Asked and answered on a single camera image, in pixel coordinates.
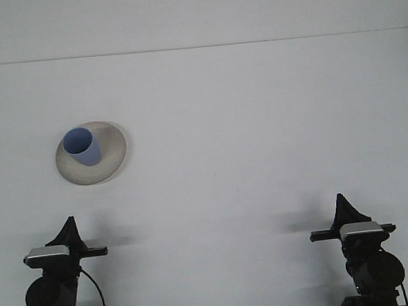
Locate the pale blue cup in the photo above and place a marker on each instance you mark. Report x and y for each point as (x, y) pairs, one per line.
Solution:
(86, 153)

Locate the pale round plate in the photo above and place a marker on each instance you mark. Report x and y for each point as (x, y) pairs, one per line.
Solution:
(113, 163)

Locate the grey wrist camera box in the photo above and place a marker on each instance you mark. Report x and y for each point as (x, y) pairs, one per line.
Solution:
(359, 228)
(45, 252)

